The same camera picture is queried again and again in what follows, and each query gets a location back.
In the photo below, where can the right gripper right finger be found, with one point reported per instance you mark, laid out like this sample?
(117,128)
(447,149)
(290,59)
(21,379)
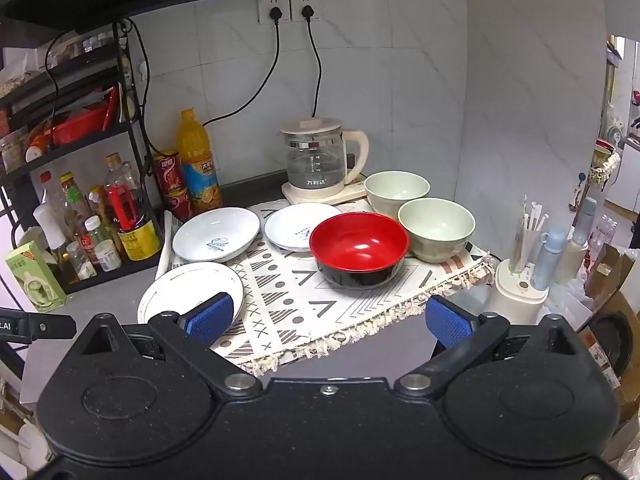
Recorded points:
(464,340)

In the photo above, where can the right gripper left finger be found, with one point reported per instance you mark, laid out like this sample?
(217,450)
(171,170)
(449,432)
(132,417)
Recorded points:
(190,336)

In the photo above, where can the white plate Sweet print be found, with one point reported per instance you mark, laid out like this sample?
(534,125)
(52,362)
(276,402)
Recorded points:
(217,235)

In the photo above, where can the pale green bowl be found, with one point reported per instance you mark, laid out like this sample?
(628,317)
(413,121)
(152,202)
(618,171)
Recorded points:
(438,229)
(387,191)

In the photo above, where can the red black bowl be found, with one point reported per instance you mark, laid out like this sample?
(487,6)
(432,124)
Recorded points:
(359,249)

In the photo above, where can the white plate Bakery print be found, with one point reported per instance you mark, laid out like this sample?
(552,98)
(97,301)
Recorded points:
(290,228)

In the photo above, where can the black metal kitchen rack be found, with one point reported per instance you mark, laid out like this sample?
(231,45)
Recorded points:
(99,69)

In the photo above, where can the white plate front left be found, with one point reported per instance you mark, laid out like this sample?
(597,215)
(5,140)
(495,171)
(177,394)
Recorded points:
(183,288)

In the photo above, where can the green carton box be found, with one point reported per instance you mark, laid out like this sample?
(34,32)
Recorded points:
(35,277)

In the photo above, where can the white sterilizer holder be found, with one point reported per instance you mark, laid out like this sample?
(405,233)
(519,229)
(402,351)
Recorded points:
(513,297)

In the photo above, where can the patterned woven table mat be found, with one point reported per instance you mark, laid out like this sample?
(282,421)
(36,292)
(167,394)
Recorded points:
(290,312)

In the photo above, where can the blue water bottle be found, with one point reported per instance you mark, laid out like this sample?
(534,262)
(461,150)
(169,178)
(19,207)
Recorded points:
(548,258)

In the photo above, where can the white cap seasoning jar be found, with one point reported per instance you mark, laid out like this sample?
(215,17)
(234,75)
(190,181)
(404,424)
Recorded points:
(108,255)

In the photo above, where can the dark soy sauce bottle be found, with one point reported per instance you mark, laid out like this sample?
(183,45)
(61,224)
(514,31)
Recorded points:
(135,227)

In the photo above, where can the cup of straws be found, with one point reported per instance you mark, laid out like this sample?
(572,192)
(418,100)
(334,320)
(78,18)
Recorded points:
(527,234)

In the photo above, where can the cardboard box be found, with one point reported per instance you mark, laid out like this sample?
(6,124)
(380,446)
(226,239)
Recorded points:
(612,333)

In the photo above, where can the cream kettle base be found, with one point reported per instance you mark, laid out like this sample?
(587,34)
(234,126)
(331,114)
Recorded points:
(334,195)

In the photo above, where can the orange juice bottle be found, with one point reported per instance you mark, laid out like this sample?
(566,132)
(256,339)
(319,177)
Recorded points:
(198,166)

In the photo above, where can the red plastic basket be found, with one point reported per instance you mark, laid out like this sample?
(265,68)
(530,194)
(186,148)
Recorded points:
(92,113)

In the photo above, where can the glass electric kettle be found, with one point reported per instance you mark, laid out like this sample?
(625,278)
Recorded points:
(320,152)

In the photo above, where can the white wall socket left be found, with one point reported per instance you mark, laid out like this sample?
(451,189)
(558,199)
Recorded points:
(268,9)

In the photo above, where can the white wall socket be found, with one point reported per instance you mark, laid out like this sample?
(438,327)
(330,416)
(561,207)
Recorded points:
(268,9)
(297,7)

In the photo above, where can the white wall socket right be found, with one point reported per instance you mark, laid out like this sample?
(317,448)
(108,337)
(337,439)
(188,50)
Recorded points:
(297,7)

